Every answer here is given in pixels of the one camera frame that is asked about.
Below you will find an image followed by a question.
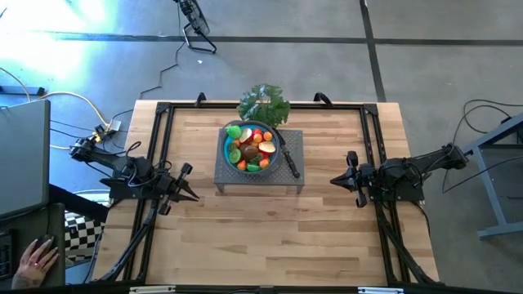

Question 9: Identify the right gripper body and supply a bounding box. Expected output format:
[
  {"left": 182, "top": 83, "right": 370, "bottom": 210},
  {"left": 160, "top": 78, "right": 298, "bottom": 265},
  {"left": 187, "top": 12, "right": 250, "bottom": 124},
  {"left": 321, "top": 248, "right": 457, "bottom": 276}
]
[{"left": 358, "top": 163, "right": 380, "bottom": 196}]

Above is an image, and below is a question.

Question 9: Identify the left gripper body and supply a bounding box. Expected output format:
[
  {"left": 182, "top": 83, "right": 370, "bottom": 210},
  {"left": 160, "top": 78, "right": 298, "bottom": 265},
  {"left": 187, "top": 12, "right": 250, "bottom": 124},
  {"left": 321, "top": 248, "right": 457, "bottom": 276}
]
[{"left": 157, "top": 171, "right": 183, "bottom": 199}]

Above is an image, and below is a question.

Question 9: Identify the grey perforated metal stand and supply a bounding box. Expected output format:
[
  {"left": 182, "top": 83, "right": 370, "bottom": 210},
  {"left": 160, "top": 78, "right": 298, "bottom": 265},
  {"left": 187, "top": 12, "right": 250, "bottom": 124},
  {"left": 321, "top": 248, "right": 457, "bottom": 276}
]
[{"left": 212, "top": 128, "right": 306, "bottom": 195}]

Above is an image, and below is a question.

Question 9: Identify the blue collapsible colander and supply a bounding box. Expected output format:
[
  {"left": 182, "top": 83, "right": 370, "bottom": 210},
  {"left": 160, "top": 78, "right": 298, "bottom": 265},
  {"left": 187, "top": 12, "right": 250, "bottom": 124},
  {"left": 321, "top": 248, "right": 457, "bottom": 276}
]
[{"left": 221, "top": 119, "right": 284, "bottom": 177}]

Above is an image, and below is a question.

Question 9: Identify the black kitchen knife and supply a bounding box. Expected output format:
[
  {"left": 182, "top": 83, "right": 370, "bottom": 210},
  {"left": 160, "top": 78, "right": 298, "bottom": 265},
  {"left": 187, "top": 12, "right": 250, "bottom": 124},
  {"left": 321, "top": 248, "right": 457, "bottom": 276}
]
[{"left": 275, "top": 129, "right": 302, "bottom": 180}]

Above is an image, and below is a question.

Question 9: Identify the green plant in white pot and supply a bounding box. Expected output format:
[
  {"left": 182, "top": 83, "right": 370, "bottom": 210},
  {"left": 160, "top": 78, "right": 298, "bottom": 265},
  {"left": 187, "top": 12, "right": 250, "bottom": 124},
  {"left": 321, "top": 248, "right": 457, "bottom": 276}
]
[{"left": 236, "top": 83, "right": 292, "bottom": 131}]

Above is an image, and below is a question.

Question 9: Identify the black desk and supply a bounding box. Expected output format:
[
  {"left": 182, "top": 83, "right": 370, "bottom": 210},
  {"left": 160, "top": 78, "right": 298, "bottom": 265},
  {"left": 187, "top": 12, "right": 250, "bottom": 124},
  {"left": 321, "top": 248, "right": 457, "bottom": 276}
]
[{"left": 0, "top": 183, "right": 110, "bottom": 287}]

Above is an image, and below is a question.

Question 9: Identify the black computer mouse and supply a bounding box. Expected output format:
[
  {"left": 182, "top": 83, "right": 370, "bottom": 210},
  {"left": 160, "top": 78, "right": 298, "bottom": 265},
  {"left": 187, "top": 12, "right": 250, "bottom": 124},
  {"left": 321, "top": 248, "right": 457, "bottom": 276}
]
[{"left": 32, "top": 234, "right": 55, "bottom": 250}]

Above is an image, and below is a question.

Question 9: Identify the person's hand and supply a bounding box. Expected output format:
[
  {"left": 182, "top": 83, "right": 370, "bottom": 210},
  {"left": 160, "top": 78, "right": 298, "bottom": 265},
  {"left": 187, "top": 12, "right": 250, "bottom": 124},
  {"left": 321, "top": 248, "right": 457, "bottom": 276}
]
[{"left": 15, "top": 238, "right": 60, "bottom": 283}]

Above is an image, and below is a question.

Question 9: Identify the grey laptop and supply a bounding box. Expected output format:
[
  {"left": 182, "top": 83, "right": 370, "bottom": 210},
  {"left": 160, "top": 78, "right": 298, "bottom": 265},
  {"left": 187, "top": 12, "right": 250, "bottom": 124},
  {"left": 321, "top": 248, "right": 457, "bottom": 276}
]
[{"left": 0, "top": 99, "right": 51, "bottom": 221}]

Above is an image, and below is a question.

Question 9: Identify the black keyboard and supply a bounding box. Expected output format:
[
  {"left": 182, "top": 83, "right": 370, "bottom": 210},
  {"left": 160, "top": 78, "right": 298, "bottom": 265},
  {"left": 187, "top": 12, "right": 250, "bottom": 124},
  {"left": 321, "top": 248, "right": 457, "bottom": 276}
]
[{"left": 0, "top": 230, "right": 17, "bottom": 283}]

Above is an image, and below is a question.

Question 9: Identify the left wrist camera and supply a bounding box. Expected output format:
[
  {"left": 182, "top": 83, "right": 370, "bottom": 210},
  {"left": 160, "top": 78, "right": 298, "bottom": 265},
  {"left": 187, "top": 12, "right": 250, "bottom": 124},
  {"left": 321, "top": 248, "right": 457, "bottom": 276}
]
[{"left": 130, "top": 157, "right": 156, "bottom": 180}]

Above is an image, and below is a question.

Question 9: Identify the black aluminium rig frame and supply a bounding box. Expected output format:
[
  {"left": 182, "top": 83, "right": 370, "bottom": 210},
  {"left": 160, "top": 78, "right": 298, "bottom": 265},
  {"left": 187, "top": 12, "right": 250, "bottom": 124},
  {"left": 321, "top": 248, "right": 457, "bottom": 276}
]
[{"left": 92, "top": 91, "right": 440, "bottom": 287}]

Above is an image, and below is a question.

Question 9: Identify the silver frame bracket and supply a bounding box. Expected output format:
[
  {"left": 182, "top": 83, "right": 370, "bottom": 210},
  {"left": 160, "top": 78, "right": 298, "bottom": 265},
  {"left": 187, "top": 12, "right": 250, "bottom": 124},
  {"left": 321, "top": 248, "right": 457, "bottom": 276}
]
[
  {"left": 357, "top": 287, "right": 404, "bottom": 294},
  {"left": 129, "top": 285, "right": 176, "bottom": 294}
]

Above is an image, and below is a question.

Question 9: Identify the grey metal table frame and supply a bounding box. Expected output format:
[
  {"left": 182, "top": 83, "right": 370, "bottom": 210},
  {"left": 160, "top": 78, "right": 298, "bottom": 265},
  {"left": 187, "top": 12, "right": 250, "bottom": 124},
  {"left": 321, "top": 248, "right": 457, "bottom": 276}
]
[{"left": 463, "top": 115, "right": 523, "bottom": 241}]

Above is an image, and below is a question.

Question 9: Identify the yellow power cable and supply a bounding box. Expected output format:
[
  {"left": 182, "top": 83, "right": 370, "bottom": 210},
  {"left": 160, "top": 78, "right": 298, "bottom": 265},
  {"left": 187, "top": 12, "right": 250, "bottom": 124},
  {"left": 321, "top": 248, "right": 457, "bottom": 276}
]
[{"left": 38, "top": 91, "right": 114, "bottom": 151}]

